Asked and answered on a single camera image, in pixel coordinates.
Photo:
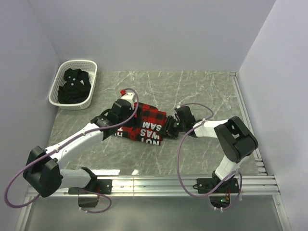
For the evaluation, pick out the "aluminium mounting rail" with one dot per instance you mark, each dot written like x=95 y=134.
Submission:
x=168 y=185

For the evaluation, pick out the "red black plaid shirt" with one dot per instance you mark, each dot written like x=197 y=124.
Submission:
x=146 y=125

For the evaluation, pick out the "black shirt in basket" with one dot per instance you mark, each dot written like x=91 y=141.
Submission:
x=76 y=88

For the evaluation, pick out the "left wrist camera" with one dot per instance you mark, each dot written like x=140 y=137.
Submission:
x=128 y=96

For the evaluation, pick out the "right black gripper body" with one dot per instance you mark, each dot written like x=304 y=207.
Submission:
x=183 y=125

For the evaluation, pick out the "aluminium side rail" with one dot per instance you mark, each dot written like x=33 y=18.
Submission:
x=257 y=156

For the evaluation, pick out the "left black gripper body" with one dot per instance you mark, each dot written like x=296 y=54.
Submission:
x=130 y=121

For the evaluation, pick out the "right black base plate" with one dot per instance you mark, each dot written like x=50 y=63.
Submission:
x=204 y=185

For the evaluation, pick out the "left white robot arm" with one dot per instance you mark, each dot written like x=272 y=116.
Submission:
x=46 y=171

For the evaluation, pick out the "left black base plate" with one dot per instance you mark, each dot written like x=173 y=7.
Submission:
x=101 y=186

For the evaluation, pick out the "white plastic laundry basket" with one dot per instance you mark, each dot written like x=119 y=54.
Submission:
x=85 y=65

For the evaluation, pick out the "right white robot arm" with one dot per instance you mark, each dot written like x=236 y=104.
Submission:
x=236 y=140

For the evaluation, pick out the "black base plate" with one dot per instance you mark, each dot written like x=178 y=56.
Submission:
x=101 y=186
x=204 y=185

